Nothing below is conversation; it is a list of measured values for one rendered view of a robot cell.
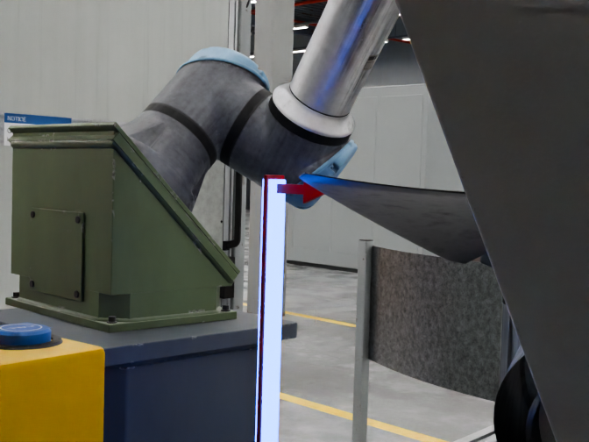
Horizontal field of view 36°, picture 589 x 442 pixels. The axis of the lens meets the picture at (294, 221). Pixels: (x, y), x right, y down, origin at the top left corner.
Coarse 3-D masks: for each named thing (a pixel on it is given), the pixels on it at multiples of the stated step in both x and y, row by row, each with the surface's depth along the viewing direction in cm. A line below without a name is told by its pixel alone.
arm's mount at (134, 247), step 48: (48, 144) 117; (96, 144) 108; (48, 192) 118; (96, 192) 109; (144, 192) 109; (48, 240) 117; (96, 240) 109; (144, 240) 110; (192, 240) 115; (48, 288) 117; (96, 288) 109; (144, 288) 110; (192, 288) 115
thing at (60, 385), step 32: (0, 352) 59; (32, 352) 59; (64, 352) 60; (96, 352) 62; (0, 384) 56; (32, 384) 58; (64, 384) 60; (96, 384) 62; (0, 416) 56; (32, 416) 58; (64, 416) 60; (96, 416) 62
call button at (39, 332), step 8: (0, 328) 62; (8, 328) 62; (16, 328) 62; (24, 328) 62; (32, 328) 62; (40, 328) 62; (48, 328) 63; (0, 336) 61; (8, 336) 61; (16, 336) 61; (24, 336) 61; (32, 336) 61; (40, 336) 62; (48, 336) 62; (0, 344) 61; (8, 344) 61; (16, 344) 61; (24, 344) 61; (32, 344) 61
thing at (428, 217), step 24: (336, 192) 69; (360, 192) 67; (384, 192) 65; (408, 192) 63; (432, 192) 62; (456, 192) 61; (384, 216) 74; (408, 216) 73; (432, 216) 73; (456, 216) 72; (408, 240) 80; (432, 240) 79; (456, 240) 78; (480, 240) 78
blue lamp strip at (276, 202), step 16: (272, 192) 80; (272, 208) 80; (272, 224) 80; (272, 240) 80; (272, 256) 80; (272, 272) 80; (272, 288) 81; (272, 304) 81; (272, 320) 81; (272, 336) 81; (272, 352) 81; (272, 368) 81; (272, 384) 81; (272, 400) 81; (272, 416) 82; (272, 432) 82
